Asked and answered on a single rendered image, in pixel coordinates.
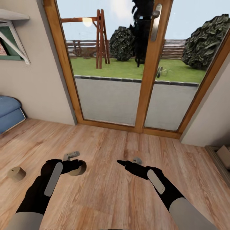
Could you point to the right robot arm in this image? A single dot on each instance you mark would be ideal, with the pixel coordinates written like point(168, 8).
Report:
point(184, 214)

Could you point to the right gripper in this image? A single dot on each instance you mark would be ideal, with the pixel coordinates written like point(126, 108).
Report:
point(131, 167)

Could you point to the wood fireplace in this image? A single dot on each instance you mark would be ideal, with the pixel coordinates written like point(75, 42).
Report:
point(221, 158)

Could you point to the pillar candle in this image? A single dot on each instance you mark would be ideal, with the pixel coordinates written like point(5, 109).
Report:
point(16, 174)
point(78, 171)

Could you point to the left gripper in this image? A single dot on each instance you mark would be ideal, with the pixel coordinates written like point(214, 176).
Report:
point(73, 165)

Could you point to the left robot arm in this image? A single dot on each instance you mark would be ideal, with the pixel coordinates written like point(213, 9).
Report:
point(32, 209)

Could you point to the door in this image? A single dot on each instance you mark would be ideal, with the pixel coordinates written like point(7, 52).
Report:
point(139, 66)

